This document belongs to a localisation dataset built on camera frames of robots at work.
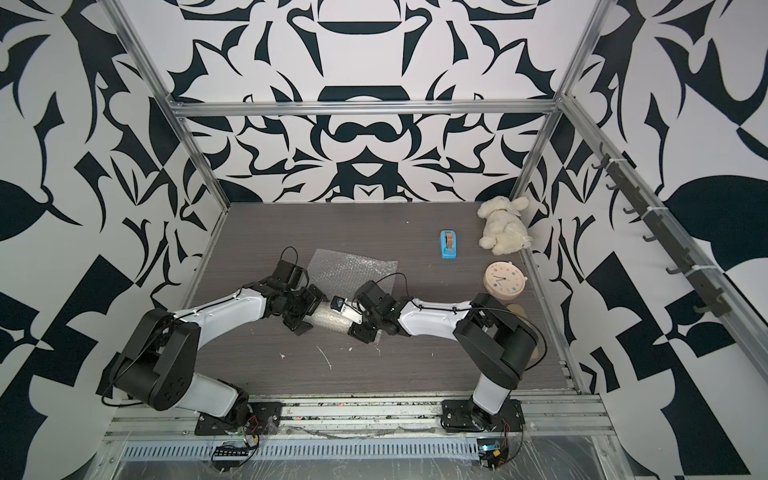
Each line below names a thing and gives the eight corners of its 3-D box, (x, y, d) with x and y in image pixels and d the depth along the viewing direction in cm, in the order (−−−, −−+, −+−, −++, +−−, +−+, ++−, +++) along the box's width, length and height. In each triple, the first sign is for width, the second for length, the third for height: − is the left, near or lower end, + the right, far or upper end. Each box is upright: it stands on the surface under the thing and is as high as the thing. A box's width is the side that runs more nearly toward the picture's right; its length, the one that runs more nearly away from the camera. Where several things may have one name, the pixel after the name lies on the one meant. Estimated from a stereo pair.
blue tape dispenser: (441, 258, 106) (443, 251, 103) (438, 236, 112) (440, 229, 109) (457, 258, 106) (459, 251, 103) (453, 236, 112) (455, 229, 109)
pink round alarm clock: (487, 300, 96) (490, 296, 94) (479, 266, 104) (481, 261, 102) (528, 300, 96) (532, 296, 94) (517, 266, 104) (520, 261, 102)
